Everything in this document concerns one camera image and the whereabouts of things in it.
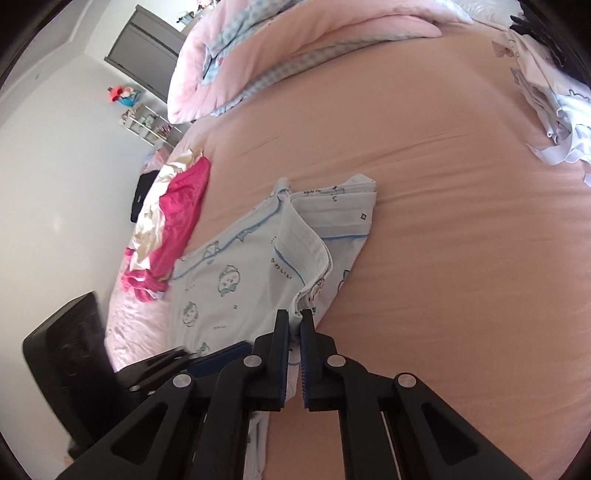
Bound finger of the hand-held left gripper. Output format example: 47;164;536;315
115;347;192;394
185;340;254;377

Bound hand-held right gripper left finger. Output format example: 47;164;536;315
58;309;293;480

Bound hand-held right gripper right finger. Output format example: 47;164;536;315
299;308;533;480

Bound white printed pajama pants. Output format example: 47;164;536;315
168;203;335;480

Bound cream satin garment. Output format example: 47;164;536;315
128;148;205;274

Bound magenta garment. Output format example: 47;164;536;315
121;157;212;304

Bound bed with pink sheet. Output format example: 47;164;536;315
104;23;591;480

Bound black bag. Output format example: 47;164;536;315
130;172;160;223

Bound white shelf rack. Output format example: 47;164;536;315
121;102;184;149

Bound red blue plush toy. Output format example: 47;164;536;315
107;85;140;105

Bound pink folded duvet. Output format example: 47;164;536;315
166;0;445;124

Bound grey door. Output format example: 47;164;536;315
105;4;186;105

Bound white garment with ribbon ties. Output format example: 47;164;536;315
510;68;591;186

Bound pale face print garment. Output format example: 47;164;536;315
492;32;591;95

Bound white pillow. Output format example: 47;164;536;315
436;0;522;27

